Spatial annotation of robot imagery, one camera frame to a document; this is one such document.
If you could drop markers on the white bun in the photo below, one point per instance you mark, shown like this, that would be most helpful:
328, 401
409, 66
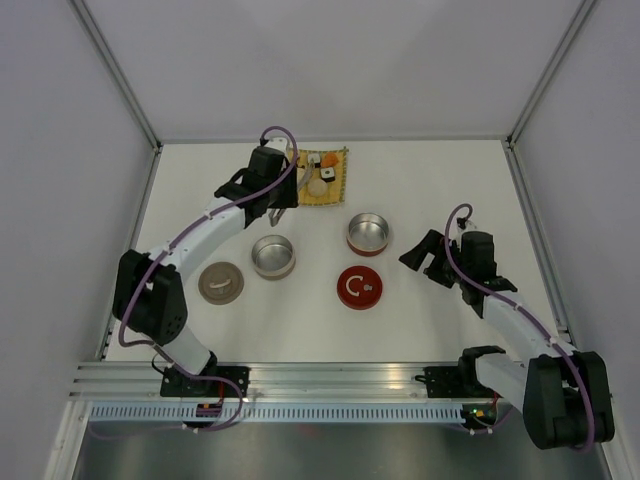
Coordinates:
317, 188

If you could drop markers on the beige lunch box lid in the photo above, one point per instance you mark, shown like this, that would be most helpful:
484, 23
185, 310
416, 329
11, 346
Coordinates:
220, 283

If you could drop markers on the right aluminium frame post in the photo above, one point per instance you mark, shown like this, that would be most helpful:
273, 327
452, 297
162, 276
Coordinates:
569, 37

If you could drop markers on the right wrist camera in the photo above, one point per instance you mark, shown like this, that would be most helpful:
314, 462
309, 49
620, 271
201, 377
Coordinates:
465, 224

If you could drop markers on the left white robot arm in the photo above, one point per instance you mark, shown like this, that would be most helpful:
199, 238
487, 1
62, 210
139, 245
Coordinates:
149, 299

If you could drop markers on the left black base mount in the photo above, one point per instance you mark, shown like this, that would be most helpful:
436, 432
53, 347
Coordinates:
176, 385

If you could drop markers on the yellow bamboo mat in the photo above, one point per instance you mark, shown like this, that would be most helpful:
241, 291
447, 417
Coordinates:
336, 190

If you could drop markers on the beige lunch box container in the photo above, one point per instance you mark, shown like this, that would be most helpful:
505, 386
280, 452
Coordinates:
273, 257

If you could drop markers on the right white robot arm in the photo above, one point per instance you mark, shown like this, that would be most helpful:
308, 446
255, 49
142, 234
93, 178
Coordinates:
562, 393

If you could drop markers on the orange carrot piece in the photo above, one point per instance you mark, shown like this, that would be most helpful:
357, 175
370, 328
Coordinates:
330, 160

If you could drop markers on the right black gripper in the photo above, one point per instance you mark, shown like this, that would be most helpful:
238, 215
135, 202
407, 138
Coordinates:
431, 243

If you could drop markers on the aluminium frame post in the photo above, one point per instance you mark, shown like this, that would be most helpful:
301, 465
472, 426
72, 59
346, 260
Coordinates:
569, 37
99, 42

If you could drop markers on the white slotted cable duct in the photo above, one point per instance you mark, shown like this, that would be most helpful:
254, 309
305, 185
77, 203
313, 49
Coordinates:
439, 413

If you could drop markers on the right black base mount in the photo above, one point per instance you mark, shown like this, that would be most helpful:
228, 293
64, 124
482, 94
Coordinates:
442, 382

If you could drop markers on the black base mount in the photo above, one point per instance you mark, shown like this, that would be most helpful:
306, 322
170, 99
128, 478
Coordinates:
442, 382
176, 385

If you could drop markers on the aluminium front rail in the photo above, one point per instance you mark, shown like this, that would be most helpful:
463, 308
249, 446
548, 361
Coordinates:
269, 382

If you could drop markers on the red lunch box lid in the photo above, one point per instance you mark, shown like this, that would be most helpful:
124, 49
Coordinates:
359, 287

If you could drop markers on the sushi roll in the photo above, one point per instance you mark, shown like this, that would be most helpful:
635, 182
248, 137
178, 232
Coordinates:
315, 160
328, 174

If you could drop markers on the red lunch box container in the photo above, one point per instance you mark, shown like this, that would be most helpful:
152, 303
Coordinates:
368, 234

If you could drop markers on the left aluminium frame post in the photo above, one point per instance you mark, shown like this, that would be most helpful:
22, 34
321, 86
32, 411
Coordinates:
99, 42

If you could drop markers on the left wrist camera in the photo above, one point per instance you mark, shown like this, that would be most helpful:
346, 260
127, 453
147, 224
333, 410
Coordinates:
280, 143

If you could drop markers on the metal tongs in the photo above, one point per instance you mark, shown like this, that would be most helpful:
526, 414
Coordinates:
304, 175

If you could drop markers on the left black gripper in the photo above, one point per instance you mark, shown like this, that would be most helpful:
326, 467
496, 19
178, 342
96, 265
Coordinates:
290, 197

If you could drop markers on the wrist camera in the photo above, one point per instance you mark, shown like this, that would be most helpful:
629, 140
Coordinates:
465, 224
280, 143

